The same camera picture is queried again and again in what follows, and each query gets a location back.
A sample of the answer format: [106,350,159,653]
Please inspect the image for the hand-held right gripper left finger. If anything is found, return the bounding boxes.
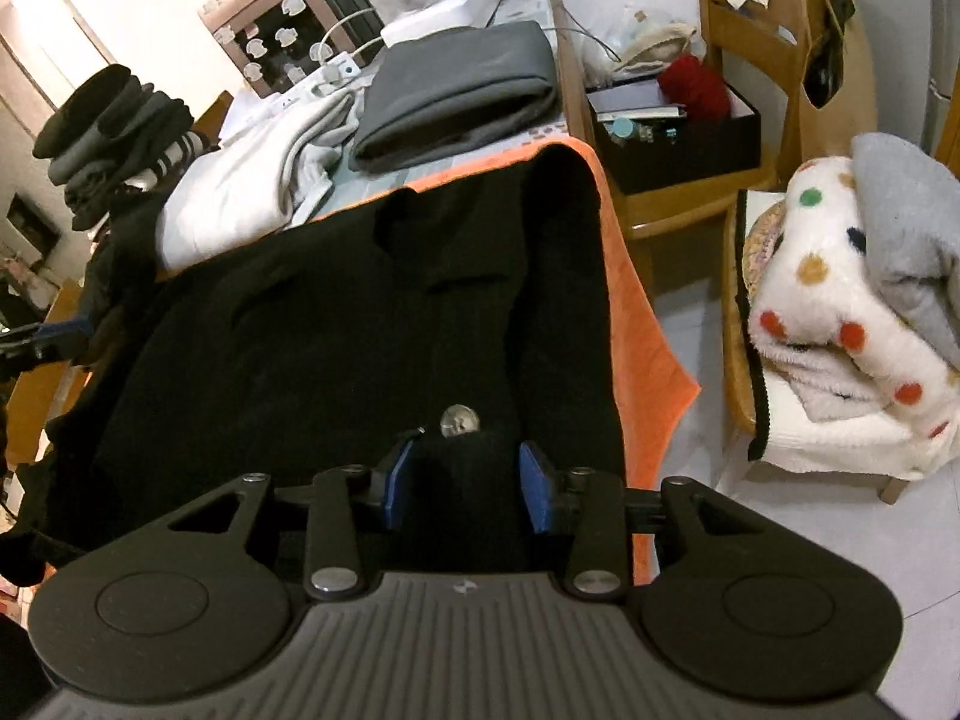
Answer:
[157,437,416,602]

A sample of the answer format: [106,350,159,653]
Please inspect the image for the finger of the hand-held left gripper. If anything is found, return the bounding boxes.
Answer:
[0,337,85,380]
[30,319,95,342]

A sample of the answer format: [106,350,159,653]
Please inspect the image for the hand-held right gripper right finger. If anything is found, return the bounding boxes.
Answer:
[519,441,773,605]

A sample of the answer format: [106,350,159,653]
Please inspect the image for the black coat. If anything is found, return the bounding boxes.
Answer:
[0,142,632,587]

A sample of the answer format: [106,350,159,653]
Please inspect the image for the black folded trousers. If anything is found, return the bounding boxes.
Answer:
[62,127,218,235]

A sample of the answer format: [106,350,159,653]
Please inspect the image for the orange floral table mat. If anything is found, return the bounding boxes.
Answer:
[311,136,703,584]

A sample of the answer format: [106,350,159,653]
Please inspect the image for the dark grey folded garment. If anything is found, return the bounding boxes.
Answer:
[47,86,194,185]

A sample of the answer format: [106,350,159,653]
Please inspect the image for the striped folded garment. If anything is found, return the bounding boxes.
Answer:
[112,131,220,196]

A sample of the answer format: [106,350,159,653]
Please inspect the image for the black folded sweater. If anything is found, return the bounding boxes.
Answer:
[33,64,155,160]

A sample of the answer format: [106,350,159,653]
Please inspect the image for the white folded robe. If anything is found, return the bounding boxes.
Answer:
[160,81,362,272]

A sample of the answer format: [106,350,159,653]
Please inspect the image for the cardboard box with cloth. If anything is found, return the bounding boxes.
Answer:
[553,0,880,242]

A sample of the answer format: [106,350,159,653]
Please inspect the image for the polka-dot white blanket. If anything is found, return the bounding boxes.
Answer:
[746,156,960,460]

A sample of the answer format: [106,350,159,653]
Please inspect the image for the black storage box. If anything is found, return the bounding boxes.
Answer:
[583,81,763,197]

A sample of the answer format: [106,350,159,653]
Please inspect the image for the pink cabinet with shells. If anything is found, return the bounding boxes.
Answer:
[197,0,377,100]

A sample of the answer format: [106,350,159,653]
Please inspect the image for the red yarn ball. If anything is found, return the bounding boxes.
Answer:
[657,55,734,122]

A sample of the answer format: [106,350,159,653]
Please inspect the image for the pale mesh bag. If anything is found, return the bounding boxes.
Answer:
[600,6,702,80]

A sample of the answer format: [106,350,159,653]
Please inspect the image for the brown paper bag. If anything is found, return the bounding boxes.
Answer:
[796,0,880,160]

